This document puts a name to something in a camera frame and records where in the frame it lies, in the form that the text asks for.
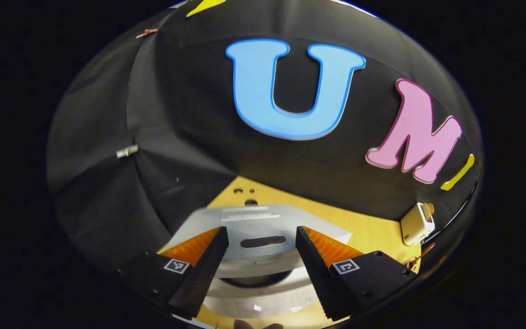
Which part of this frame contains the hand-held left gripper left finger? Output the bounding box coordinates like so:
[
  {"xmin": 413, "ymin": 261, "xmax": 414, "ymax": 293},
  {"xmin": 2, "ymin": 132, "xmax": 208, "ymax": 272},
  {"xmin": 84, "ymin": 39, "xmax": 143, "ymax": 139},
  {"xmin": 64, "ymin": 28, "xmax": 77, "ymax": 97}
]
[{"xmin": 119, "ymin": 226, "xmax": 229, "ymax": 320}]

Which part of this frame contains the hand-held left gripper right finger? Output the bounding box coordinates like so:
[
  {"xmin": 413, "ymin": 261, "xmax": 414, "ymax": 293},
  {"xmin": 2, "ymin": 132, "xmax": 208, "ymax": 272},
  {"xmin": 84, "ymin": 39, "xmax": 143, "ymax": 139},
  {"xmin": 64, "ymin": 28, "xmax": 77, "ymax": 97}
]
[{"xmin": 296, "ymin": 225, "xmax": 416, "ymax": 322}]

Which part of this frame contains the white rice cooker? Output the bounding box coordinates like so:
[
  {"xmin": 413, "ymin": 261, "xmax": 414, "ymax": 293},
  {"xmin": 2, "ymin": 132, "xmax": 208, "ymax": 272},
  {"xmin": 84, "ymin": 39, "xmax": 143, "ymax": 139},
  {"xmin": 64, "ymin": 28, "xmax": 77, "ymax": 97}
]
[{"xmin": 160, "ymin": 205, "xmax": 352, "ymax": 319}]

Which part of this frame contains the white toaster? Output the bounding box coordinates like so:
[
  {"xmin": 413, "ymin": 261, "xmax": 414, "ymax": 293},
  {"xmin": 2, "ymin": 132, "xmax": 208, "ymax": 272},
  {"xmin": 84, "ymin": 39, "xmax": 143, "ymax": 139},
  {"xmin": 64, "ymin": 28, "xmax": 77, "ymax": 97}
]
[{"xmin": 400, "ymin": 202, "xmax": 436, "ymax": 246}]

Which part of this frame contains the black backdrop cloth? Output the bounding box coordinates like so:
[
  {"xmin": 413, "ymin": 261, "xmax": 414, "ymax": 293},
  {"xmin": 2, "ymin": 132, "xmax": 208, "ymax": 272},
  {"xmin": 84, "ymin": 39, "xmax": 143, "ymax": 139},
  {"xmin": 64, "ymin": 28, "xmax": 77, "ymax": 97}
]
[{"xmin": 46, "ymin": 0, "xmax": 483, "ymax": 275}]

